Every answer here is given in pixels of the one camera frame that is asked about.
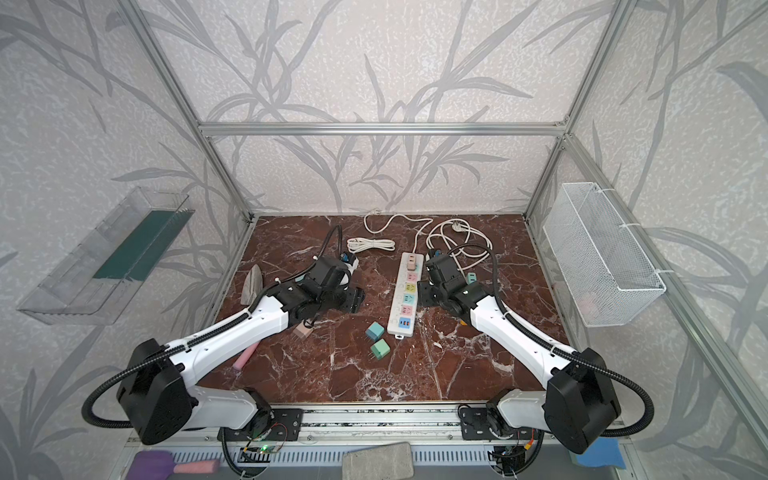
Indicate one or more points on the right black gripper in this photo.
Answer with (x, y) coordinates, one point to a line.
(429, 291)

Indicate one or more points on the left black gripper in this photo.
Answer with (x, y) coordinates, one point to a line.
(349, 298)

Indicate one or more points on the white multicolour power strip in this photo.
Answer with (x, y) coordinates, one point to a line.
(403, 310)

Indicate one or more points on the green cube charger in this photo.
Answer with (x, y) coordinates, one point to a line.
(380, 349)

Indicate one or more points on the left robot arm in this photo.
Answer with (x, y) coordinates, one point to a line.
(159, 395)

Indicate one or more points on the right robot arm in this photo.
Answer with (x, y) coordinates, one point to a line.
(577, 403)

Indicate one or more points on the grey garden trowel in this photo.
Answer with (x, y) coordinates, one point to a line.
(252, 286)

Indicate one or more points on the purple pink garden rake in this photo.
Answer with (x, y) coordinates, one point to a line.
(245, 357)

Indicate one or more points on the grey sponge block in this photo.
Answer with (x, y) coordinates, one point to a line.
(387, 462)

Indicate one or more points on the blue sponge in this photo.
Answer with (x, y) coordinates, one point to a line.
(604, 452)

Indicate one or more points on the purple pink brush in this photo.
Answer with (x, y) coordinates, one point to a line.
(159, 465)

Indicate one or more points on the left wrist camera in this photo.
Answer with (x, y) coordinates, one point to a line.
(351, 261)

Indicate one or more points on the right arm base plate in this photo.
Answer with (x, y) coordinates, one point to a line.
(477, 423)

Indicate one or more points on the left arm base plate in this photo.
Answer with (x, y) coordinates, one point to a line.
(279, 425)

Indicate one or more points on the white wire mesh basket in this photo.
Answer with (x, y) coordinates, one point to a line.
(608, 274)

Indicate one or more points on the clear plastic wall tray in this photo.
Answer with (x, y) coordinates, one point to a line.
(96, 281)

